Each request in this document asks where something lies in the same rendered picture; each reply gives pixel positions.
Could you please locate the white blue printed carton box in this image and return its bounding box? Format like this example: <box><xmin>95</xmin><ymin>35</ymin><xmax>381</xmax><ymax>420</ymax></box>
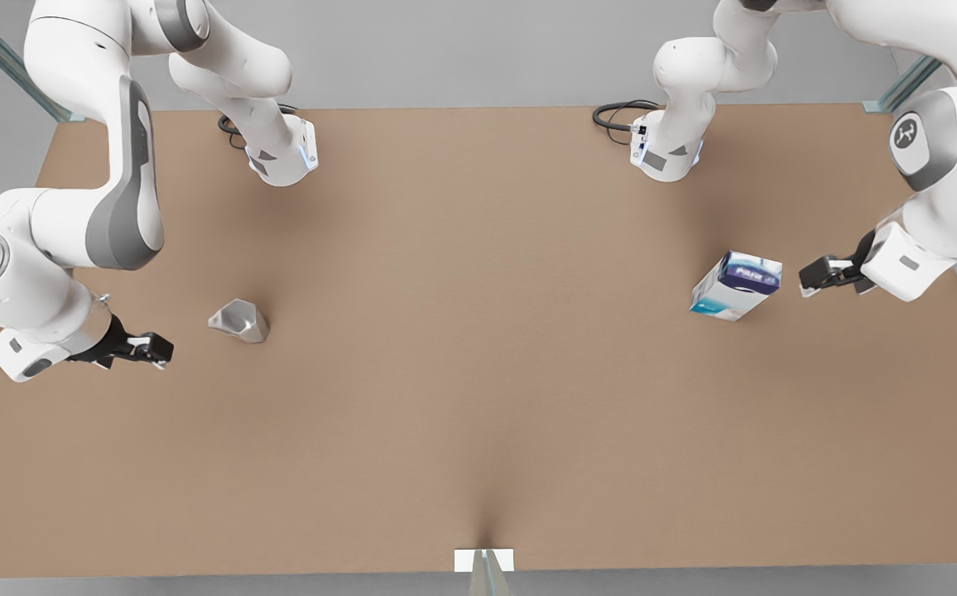
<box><xmin>690</xmin><ymin>251</ymin><xmax>783</xmax><ymax>323</ymax></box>

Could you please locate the black cable loop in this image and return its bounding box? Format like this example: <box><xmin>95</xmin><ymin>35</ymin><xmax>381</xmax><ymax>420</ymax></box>
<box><xmin>218</xmin><ymin>103</ymin><xmax>299</xmax><ymax>151</ymax></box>
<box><xmin>593</xmin><ymin>99</ymin><xmax>663</xmax><ymax>147</ymax></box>

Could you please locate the silver metal cup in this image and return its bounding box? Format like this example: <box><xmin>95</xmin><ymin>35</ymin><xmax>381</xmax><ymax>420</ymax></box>
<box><xmin>208</xmin><ymin>299</ymin><xmax>270</xmax><ymax>344</ymax></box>

